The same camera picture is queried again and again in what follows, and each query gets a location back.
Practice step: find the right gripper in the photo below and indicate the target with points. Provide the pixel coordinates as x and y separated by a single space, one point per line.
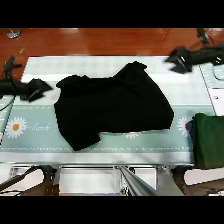
186 58

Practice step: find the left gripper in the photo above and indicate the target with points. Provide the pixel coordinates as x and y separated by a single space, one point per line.
27 88

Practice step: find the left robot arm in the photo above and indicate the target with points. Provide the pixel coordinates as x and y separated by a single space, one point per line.
9 87

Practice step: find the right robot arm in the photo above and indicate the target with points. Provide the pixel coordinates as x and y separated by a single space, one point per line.
209 53

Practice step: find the black T-shirt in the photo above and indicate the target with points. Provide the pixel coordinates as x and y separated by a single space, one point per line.
113 103

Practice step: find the green garment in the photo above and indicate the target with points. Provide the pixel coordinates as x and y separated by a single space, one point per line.
210 141

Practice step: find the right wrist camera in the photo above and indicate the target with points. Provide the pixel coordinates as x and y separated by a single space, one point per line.
202 34

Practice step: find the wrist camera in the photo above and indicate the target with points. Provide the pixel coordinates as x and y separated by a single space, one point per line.
10 66
202 34

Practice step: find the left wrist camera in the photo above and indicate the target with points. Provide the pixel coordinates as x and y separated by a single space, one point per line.
10 66

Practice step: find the silver frame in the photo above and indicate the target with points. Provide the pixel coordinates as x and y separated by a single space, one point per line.
140 186

